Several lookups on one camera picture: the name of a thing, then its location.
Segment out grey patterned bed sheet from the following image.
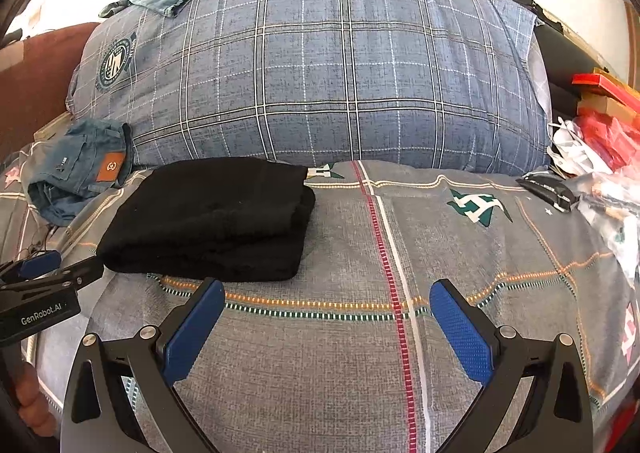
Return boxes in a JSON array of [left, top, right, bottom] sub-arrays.
[[0, 142, 640, 453]]

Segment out blue plaid pillow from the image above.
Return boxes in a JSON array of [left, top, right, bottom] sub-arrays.
[[66, 0, 549, 176]]

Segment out blue jeans with leather patch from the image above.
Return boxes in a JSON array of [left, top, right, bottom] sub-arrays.
[[26, 119, 134, 227]]

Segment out black pants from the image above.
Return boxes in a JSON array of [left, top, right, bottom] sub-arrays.
[[96, 157, 316, 282]]

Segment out person's left hand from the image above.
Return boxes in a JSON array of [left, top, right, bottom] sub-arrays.
[[15, 362, 58, 438]]

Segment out brown wooden headboard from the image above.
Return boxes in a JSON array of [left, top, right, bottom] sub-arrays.
[[0, 23, 96, 157]]

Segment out red boxes stack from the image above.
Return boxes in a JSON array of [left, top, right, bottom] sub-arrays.
[[572, 68, 639, 171]]

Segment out white plastic bag pile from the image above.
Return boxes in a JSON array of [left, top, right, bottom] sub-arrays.
[[547, 118, 639, 285]]

